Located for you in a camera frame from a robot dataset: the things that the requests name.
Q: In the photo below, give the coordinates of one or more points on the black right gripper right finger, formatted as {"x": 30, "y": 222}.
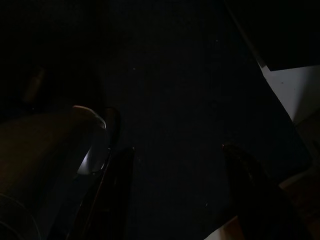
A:
{"x": 265, "y": 200}

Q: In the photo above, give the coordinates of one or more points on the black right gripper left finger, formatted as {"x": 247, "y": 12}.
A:
{"x": 107, "y": 200}

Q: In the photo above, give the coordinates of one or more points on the dark blue floor mat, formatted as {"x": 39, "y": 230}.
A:
{"x": 175, "y": 100}

